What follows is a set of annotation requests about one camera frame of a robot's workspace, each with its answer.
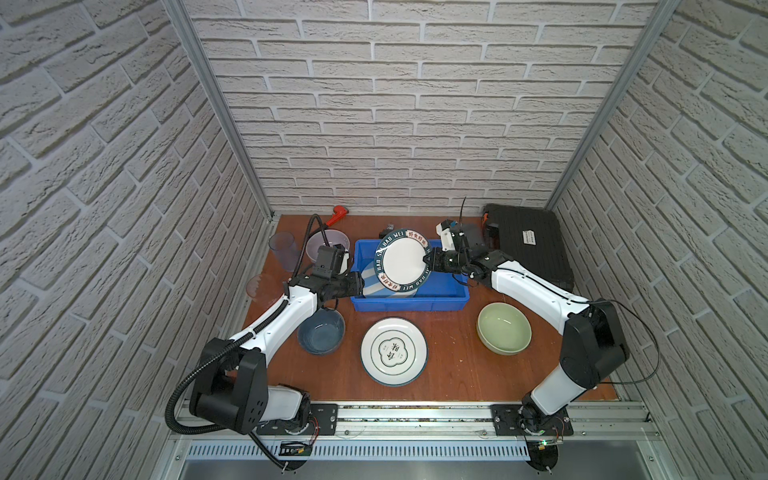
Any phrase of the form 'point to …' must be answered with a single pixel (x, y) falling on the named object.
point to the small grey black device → (388, 229)
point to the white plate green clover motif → (394, 351)
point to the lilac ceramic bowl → (333, 237)
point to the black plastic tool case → (531, 237)
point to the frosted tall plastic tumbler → (282, 243)
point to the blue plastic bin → (441, 292)
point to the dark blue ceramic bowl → (323, 332)
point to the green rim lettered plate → (399, 259)
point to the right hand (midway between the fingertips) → (423, 256)
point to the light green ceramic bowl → (504, 328)
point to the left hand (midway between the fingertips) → (358, 279)
